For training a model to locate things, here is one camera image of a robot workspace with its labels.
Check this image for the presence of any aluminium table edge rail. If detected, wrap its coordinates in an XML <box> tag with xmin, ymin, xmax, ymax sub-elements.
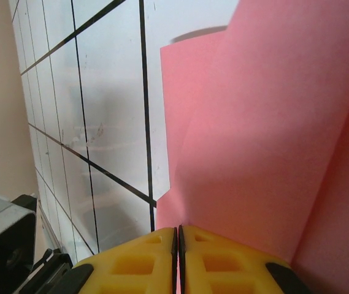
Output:
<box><xmin>37</xmin><ymin>206</ymin><xmax>63</xmax><ymax>257</ymax></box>

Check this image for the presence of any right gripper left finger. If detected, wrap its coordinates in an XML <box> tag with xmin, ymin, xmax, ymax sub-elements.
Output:
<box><xmin>69</xmin><ymin>226</ymin><xmax>178</xmax><ymax>294</ymax></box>

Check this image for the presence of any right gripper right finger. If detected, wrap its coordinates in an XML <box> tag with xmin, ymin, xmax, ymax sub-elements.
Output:
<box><xmin>178</xmin><ymin>225</ymin><xmax>312</xmax><ymax>294</ymax></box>

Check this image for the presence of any pink cloth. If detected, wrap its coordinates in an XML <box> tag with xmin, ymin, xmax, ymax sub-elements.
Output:
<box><xmin>155</xmin><ymin>0</ymin><xmax>349</xmax><ymax>294</ymax></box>

